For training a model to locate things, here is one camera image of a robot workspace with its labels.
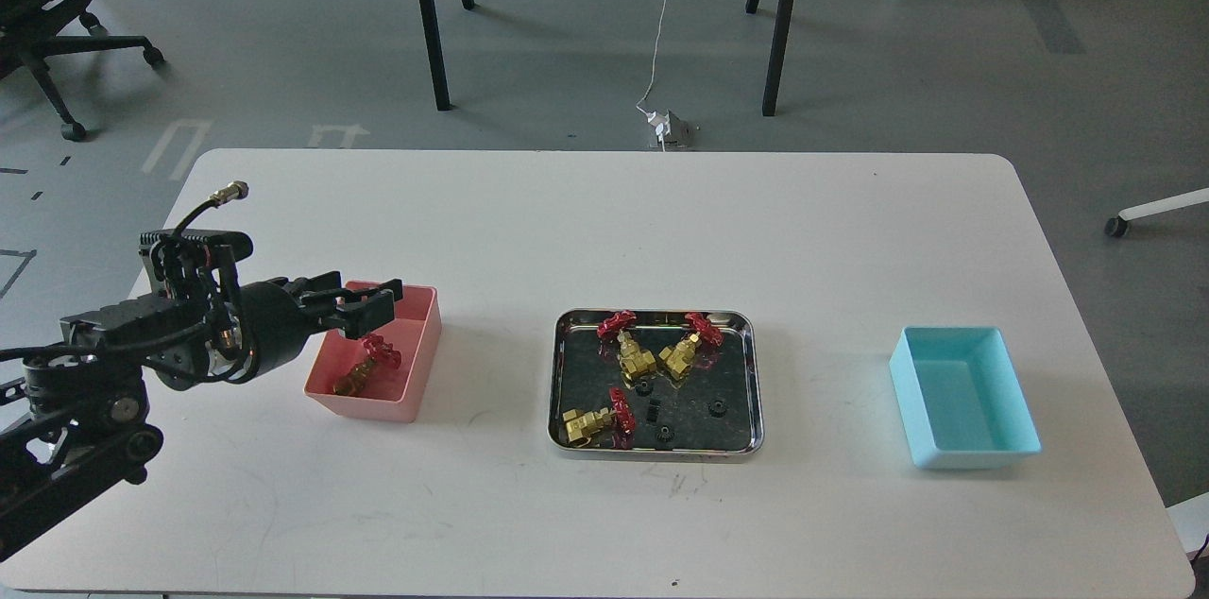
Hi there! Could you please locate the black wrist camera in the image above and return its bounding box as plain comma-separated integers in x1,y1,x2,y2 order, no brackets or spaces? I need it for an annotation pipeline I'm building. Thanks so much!
139,229,254,301

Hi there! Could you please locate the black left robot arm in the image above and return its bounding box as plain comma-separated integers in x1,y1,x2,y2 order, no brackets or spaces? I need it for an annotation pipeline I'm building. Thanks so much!
2,271,404,557

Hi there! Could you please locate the light blue plastic box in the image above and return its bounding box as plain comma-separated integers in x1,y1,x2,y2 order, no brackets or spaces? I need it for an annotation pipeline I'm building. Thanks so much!
889,326,1045,471

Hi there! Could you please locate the white power adapter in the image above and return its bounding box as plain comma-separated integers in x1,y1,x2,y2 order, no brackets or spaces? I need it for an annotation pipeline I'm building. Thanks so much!
646,110,695,152

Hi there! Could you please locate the pink plastic box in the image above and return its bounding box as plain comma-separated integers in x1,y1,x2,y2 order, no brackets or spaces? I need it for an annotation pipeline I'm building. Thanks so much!
305,284,441,422

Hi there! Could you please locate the black office chair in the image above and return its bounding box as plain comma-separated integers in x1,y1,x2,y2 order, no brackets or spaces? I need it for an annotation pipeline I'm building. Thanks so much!
1,0,164,142

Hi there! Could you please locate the white caster leg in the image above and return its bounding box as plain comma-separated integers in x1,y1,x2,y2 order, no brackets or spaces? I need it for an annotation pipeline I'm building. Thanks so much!
1101,188,1208,238

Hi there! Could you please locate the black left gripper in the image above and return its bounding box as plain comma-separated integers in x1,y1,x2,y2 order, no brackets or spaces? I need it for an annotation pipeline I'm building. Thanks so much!
230,271,404,384

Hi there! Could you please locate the shiny metal tray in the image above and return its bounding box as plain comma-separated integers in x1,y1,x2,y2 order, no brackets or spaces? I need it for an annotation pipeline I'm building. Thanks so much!
546,309,764,461

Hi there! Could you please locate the white cable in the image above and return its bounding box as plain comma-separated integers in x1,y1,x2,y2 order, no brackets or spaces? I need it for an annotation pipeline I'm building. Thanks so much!
636,0,682,119

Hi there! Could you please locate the brass valve red handle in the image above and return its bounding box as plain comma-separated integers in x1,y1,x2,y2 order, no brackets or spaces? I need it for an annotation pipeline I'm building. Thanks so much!
561,386,638,448
596,310,656,386
332,334,401,397
656,312,723,385

